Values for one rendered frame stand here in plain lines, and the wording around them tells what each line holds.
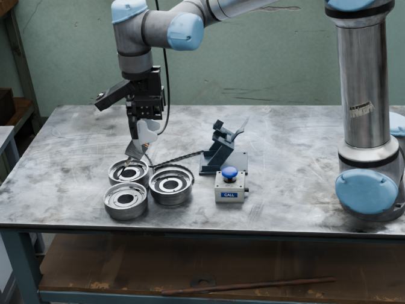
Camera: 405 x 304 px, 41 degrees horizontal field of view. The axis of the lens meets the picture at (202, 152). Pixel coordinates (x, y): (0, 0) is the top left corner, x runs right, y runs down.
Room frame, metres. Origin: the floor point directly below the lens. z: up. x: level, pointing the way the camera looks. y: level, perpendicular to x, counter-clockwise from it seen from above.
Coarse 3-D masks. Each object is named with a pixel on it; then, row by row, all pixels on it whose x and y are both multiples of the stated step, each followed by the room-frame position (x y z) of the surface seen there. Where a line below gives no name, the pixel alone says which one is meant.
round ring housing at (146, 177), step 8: (120, 160) 1.20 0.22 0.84; (136, 160) 1.20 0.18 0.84; (112, 168) 1.18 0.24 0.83; (128, 168) 1.18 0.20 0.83; (136, 168) 1.18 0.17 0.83; (144, 168) 1.17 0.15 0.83; (112, 176) 1.15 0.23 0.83; (120, 176) 1.14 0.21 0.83; (128, 176) 1.17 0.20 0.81; (136, 176) 1.14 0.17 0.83; (144, 176) 1.13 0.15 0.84; (112, 184) 1.12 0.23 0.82; (144, 184) 1.12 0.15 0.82
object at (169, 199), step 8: (152, 176) 1.12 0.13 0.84; (160, 176) 1.13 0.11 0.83; (184, 176) 1.13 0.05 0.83; (160, 184) 1.10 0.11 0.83; (168, 184) 1.11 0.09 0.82; (176, 184) 1.11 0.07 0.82; (152, 192) 1.06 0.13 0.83; (160, 192) 1.05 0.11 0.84; (176, 192) 1.04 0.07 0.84; (184, 192) 1.05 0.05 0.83; (160, 200) 1.05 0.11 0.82; (168, 200) 1.04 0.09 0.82; (176, 200) 1.04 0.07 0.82; (184, 200) 1.06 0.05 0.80
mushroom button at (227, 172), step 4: (224, 168) 1.08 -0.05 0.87; (228, 168) 1.08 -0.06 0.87; (232, 168) 1.08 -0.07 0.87; (224, 172) 1.07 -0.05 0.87; (228, 172) 1.07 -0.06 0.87; (232, 172) 1.07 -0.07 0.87; (236, 172) 1.07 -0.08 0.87; (224, 176) 1.06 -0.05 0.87; (228, 176) 1.06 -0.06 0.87; (232, 176) 1.06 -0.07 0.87
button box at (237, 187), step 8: (216, 176) 1.09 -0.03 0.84; (240, 176) 1.09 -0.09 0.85; (216, 184) 1.06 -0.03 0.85; (224, 184) 1.06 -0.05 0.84; (232, 184) 1.06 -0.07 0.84; (240, 184) 1.05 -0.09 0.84; (216, 192) 1.05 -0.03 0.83; (224, 192) 1.04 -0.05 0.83; (232, 192) 1.04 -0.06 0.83; (240, 192) 1.04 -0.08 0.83; (216, 200) 1.05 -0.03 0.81; (224, 200) 1.04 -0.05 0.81; (232, 200) 1.04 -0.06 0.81; (240, 200) 1.04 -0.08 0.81
